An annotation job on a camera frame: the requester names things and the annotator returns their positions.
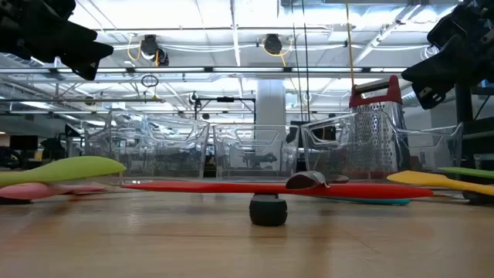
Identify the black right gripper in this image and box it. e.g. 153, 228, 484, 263
401, 0, 494, 110

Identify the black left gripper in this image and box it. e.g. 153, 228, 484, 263
0, 0, 115, 81

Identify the light green silicone spoon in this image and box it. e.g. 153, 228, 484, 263
0, 155, 127, 187

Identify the green silicone spatula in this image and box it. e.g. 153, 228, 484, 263
438, 166, 494, 180

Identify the pink silicone spatula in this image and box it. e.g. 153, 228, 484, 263
0, 182, 108, 201

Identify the blue silicone spatula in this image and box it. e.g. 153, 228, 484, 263
319, 195, 411, 206

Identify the red silicone spatula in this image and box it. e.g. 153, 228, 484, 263
121, 181, 435, 200

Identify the serrated black-handled knife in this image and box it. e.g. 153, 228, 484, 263
249, 193, 289, 227

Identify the red steel box grater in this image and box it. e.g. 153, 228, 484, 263
348, 74, 411, 181

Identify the grey computer desk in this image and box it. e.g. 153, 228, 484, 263
461, 117, 494, 173

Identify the clear plastic bin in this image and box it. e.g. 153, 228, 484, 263
300, 110, 463, 182
213, 123, 300, 181
83, 110, 210, 181

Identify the dark background monitor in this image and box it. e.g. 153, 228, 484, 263
9, 134, 39, 151

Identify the yellow silicone spatula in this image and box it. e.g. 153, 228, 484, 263
387, 171, 494, 197

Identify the white building column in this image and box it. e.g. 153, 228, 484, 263
255, 79, 287, 128

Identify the black monitor post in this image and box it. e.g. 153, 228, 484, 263
455, 83, 474, 173

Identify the black-handled kitchen knife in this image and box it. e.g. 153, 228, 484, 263
0, 197, 34, 206
462, 190, 494, 206

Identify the black background rig frame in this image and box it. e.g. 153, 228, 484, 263
194, 96, 257, 125

